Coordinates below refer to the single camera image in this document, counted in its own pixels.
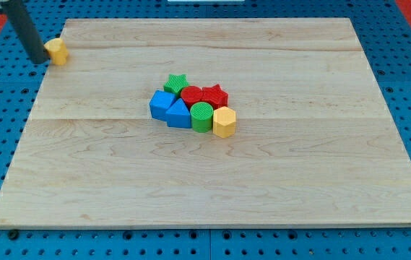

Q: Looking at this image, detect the yellow heart block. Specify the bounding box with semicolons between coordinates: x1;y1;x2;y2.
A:
44;38;69;66

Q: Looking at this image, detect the red star block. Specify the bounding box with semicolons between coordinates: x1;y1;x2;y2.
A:
201;84;228;110

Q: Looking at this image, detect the yellow hexagon block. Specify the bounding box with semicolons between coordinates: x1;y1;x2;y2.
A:
213;106;236;138

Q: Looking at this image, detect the green cylinder block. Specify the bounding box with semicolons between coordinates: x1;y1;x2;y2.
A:
190;102;214;133

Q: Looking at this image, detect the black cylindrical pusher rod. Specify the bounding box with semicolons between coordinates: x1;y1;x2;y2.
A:
0;0;49;64

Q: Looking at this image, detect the blue cube block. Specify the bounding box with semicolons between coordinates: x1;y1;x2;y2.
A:
149;90;176;121

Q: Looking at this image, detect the green star block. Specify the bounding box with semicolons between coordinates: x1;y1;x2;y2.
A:
163;74;189;98

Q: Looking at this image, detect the red cylinder block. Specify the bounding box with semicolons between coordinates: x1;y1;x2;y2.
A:
181;86;203;109

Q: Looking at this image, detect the blue triangle block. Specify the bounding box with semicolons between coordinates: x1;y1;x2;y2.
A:
165;98;191;129

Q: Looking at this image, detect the light wooden board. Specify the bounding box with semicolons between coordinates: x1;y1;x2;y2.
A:
0;18;411;230

